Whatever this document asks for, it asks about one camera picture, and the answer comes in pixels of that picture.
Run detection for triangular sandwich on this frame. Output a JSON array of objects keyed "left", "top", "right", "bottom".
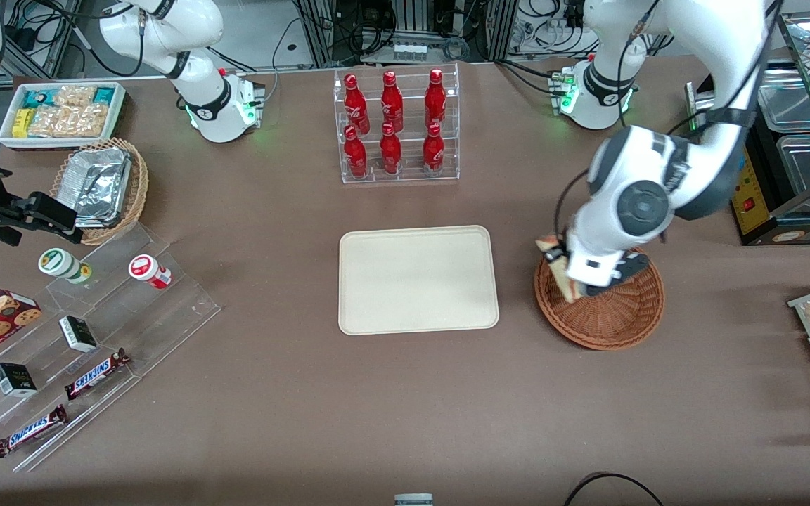
[{"left": 535, "top": 235, "right": 583, "bottom": 304}]

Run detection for brown round wicker basket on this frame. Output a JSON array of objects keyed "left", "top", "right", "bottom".
[{"left": 534, "top": 246, "right": 666, "bottom": 351}]

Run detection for light wicker basket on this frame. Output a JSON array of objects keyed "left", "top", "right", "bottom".
[{"left": 50, "top": 138, "right": 150, "bottom": 247}]

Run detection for beige rectangular tray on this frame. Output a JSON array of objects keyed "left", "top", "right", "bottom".
[{"left": 338, "top": 225, "right": 501, "bottom": 336}]

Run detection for green lidded sunflower jar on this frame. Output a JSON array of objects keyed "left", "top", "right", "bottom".
[{"left": 38, "top": 248, "right": 93, "bottom": 285}]

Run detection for silver foil packets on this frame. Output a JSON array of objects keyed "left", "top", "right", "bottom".
[{"left": 66, "top": 146, "right": 133, "bottom": 227}]

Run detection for white plastic snack bin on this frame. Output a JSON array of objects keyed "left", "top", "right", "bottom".
[{"left": 0, "top": 82, "right": 127, "bottom": 150}]

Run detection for clear rice cracker pack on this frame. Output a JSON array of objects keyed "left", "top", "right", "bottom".
[
  {"left": 53, "top": 86, "right": 96, "bottom": 108},
  {"left": 29, "top": 105, "right": 107, "bottom": 138}
]

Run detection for red lidded small jar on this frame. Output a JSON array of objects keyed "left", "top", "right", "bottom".
[{"left": 128, "top": 254, "right": 173, "bottom": 290}]

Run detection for small black box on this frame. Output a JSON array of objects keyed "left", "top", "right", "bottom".
[
  {"left": 58, "top": 316, "right": 98, "bottom": 353},
  {"left": 0, "top": 363, "right": 38, "bottom": 398}
]

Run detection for black food warming cabinet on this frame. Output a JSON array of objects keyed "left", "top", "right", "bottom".
[{"left": 728, "top": 13, "right": 810, "bottom": 247}]

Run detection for clear acrylic stepped shelf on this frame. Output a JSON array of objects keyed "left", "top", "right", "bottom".
[{"left": 0, "top": 221, "right": 221, "bottom": 473}]

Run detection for Snickers chocolate bar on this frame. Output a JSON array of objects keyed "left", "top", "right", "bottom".
[
  {"left": 0, "top": 406, "right": 68, "bottom": 458},
  {"left": 64, "top": 349, "right": 131, "bottom": 401}
]

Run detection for red cola bottle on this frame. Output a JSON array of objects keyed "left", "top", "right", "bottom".
[
  {"left": 344, "top": 73, "right": 371, "bottom": 134},
  {"left": 344, "top": 125, "right": 368, "bottom": 179},
  {"left": 425, "top": 68, "right": 447, "bottom": 129},
  {"left": 380, "top": 70, "right": 404, "bottom": 133},
  {"left": 380, "top": 122, "right": 403, "bottom": 175},
  {"left": 423, "top": 123, "right": 445, "bottom": 173}
]

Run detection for clear acrylic bottle rack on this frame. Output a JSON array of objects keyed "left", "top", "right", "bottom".
[{"left": 333, "top": 62, "right": 461, "bottom": 185}]

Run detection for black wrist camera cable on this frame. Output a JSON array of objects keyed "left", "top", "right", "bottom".
[{"left": 553, "top": 169, "right": 592, "bottom": 247}]

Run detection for black cable loop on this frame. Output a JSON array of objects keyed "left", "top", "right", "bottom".
[{"left": 563, "top": 472, "right": 664, "bottom": 506}]

